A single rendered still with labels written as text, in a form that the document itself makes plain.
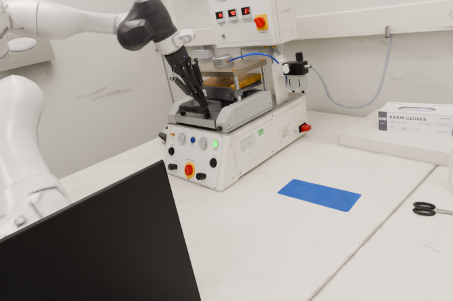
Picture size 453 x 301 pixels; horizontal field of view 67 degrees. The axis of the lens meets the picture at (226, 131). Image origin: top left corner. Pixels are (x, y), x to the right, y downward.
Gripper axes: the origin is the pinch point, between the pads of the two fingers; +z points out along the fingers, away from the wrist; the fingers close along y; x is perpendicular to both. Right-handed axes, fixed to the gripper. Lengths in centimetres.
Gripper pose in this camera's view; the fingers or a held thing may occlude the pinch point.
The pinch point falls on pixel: (200, 98)
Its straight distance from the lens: 125.2
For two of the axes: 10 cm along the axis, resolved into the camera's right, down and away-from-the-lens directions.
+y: -5.9, 6.5, -4.7
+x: 7.0, 1.2, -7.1
